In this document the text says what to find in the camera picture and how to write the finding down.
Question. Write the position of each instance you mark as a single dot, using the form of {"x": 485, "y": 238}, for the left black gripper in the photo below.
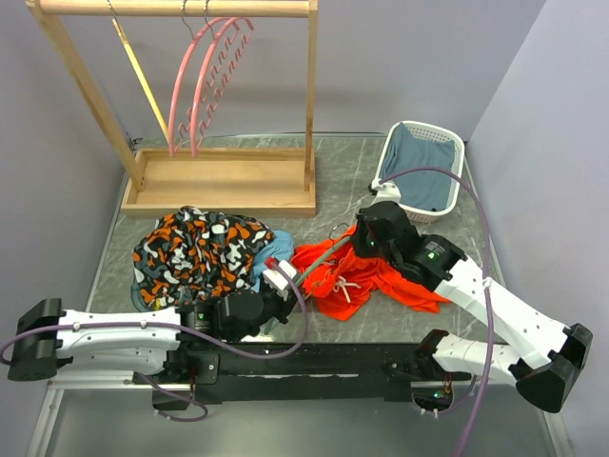
{"x": 285, "y": 307}

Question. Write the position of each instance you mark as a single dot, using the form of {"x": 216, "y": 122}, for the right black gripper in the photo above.
{"x": 359, "y": 231}

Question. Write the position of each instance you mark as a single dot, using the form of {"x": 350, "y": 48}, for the orange shorts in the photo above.
{"x": 344, "y": 282}

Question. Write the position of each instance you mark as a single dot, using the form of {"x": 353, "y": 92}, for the green plastic hanger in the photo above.
{"x": 328, "y": 254}

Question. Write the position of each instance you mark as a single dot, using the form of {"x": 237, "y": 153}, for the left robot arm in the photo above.
{"x": 49, "y": 337}

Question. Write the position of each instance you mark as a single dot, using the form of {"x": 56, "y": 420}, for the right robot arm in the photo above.
{"x": 540, "y": 357}

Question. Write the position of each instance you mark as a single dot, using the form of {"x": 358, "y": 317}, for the patterned camouflage shorts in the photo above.
{"x": 195, "y": 255}

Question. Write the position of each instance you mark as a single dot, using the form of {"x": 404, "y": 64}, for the light blue shorts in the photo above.
{"x": 281, "y": 248}

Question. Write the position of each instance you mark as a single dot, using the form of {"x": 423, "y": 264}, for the left pink plastic hanger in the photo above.
{"x": 178, "y": 133}

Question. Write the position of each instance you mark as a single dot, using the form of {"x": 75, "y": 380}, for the pink plastic hanger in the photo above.
{"x": 229, "y": 37}
{"x": 178, "y": 133}

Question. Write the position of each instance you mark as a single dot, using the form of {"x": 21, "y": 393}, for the yellow plastic hanger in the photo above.
{"x": 141, "y": 77}

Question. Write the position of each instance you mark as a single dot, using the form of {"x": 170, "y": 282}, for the right pink plastic hanger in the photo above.
{"x": 229, "y": 37}

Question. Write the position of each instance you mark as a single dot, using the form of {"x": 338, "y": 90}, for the blue-grey cloth in basket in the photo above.
{"x": 412, "y": 147}

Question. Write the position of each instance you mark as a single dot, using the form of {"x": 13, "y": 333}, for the white plastic basket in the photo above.
{"x": 424, "y": 216}

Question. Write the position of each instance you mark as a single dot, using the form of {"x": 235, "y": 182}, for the wooden clothes rack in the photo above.
{"x": 278, "y": 181}

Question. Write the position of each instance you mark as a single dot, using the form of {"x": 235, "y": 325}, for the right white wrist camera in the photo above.
{"x": 386, "y": 191}

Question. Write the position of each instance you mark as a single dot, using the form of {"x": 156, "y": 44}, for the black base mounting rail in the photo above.
{"x": 315, "y": 371}

